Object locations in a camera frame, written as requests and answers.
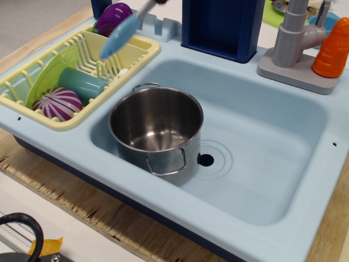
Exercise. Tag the light blue utensil holder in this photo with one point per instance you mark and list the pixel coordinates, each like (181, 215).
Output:
(159, 30)

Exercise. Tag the orange toy carrot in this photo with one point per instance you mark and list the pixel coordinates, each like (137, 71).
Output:
(331, 60)

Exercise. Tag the light blue toy sink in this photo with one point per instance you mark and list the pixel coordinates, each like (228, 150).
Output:
(278, 153)

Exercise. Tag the yellow dish rack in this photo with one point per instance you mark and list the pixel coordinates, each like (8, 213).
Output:
(116, 70)

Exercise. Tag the yellow tape piece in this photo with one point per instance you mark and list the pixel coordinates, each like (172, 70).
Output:
(51, 246)

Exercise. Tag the blue bowl in background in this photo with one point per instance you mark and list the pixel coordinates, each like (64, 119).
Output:
(329, 21)

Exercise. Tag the green plastic plate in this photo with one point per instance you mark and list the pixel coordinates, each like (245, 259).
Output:
(49, 76)

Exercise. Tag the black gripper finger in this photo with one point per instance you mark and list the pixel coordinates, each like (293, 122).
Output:
(161, 1)

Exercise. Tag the grey toy faucet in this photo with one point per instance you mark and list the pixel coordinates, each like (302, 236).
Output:
(285, 62)

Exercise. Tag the stainless steel pot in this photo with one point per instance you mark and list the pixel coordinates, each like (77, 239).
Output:
(158, 129)

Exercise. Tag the purple toy eggplant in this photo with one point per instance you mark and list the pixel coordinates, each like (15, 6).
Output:
(111, 18)

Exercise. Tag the dark blue water tank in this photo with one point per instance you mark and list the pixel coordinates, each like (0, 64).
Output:
(227, 28)

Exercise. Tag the teal plastic cup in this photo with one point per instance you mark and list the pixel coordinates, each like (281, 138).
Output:
(84, 85)

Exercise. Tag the green mat in background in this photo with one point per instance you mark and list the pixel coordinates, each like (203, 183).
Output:
(272, 16)

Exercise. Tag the black metal bracket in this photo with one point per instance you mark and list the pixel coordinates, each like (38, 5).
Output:
(21, 257)

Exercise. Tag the purple white toy onion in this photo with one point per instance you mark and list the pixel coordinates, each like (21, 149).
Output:
(58, 102)

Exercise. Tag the dark blue corner post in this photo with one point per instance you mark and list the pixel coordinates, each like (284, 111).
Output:
(99, 6)

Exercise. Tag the grey ladle blue handle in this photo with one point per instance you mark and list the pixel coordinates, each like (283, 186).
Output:
(124, 31)

